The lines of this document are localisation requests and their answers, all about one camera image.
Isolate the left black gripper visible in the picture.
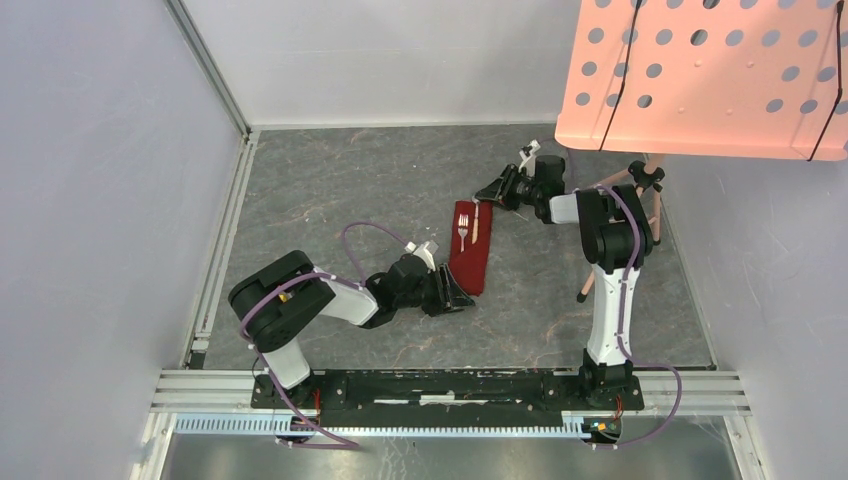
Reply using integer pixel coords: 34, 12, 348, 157
395, 262, 475, 317

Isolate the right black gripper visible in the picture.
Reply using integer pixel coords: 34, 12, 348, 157
474, 164, 541, 212

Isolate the dark red cloth napkin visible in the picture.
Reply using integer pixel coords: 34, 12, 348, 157
449, 200, 493, 296

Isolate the metal fork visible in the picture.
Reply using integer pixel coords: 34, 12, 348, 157
457, 214, 469, 253

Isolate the wooden handled spoon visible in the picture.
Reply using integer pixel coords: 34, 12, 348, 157
471, 198, 480, 244

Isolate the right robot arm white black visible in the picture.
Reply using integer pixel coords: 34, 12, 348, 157
474, 155, 654, 408

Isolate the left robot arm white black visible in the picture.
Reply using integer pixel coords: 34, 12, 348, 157
227, 250, 475, 408

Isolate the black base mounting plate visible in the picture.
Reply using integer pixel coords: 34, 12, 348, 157
287, 369, 645, 428

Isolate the pink perforated stand tray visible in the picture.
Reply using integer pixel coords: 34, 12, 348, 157
555, 1, 847, 161

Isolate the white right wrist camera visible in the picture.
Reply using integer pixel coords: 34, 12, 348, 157
518, 140, 541, 177

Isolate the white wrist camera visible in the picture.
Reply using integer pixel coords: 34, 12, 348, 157
405, 240, 439, 271
518, 140, 541, 177

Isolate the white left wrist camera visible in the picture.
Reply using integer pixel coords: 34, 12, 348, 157
405, 240, 439, 271

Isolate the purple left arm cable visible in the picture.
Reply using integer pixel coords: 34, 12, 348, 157
238, 221, 415, 452

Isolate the white slotted cable duct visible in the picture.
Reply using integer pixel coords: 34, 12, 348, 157
174, 413, 616, 440

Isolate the aluminium frame rail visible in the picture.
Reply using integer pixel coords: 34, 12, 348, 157
164, 0, 252, 138

